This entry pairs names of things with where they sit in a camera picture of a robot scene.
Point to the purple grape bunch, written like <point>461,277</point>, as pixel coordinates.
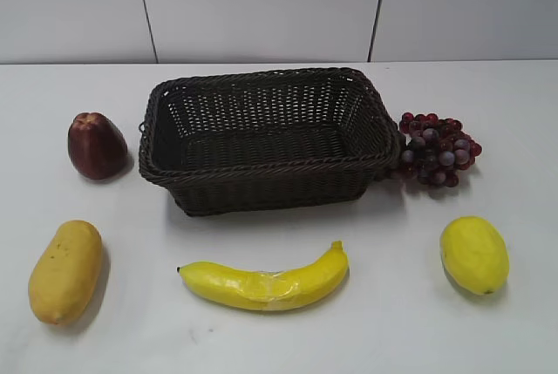
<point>434,150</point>

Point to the dark red apple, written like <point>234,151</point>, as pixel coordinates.
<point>96,147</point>

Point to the yellow lemon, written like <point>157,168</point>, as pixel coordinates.
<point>474,254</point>

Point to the yellow banana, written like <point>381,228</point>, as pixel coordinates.
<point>268,291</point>

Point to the yellow mango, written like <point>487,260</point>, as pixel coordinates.
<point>65,277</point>

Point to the black wicker basket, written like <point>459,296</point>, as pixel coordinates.
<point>267,139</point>

